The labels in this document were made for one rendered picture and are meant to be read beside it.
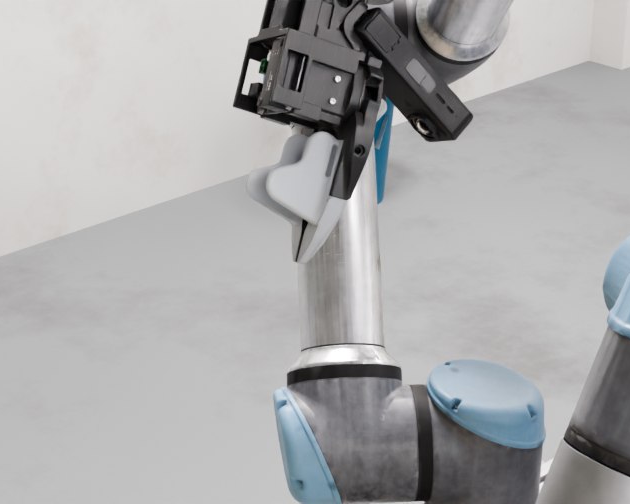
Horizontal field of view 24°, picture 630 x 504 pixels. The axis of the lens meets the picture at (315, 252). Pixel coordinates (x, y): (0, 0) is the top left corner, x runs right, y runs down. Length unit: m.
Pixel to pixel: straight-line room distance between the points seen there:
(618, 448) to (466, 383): 0.73
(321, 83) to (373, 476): 0.52
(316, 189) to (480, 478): 0.50
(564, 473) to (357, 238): 0.75
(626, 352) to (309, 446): 0.71
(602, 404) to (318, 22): 0.42
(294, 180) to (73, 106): 3.76
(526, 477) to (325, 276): 0.28
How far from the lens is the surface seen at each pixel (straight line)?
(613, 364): 0.73
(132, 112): 4.90
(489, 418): 1.40
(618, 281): 0.91
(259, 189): 1.04
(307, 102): 1.00
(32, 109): 4.67
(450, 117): 1.06
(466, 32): 1.43
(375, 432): 1.41
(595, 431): 0.73
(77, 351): 4.15
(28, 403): 3.93
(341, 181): 1.01
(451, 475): 1.43
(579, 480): 0.73
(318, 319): 1.44
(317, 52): 1.01
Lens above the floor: 1.99
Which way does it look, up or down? 25 degrees down
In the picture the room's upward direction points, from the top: straight up
